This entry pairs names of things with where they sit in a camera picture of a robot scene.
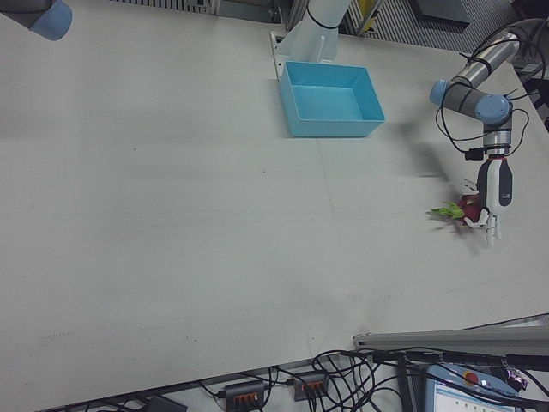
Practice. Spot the aluminium frame rail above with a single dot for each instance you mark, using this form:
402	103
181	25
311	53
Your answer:
429	339

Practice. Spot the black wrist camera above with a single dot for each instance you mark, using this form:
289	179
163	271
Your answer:
474	153

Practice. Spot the teach pendant with screen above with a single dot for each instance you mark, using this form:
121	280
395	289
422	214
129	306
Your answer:
463	386

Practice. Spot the grey finned background panel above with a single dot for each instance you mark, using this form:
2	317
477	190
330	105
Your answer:
163	4

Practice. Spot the white pedestal mount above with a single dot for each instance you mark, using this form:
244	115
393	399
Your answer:
313	38

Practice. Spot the dark grey flat box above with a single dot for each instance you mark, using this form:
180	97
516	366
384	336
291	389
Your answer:
165	404

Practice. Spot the pink green dragon fruit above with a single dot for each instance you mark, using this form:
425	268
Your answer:
467	206

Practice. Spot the grey orange usb hub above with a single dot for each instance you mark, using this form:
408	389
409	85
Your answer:
311	386
244	392

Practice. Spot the light blue plastic bin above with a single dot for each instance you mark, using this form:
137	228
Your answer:
330	126

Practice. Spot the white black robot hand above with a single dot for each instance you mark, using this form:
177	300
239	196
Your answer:
497	184

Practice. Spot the yellow black striped post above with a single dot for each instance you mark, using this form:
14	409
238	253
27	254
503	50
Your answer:
368	13

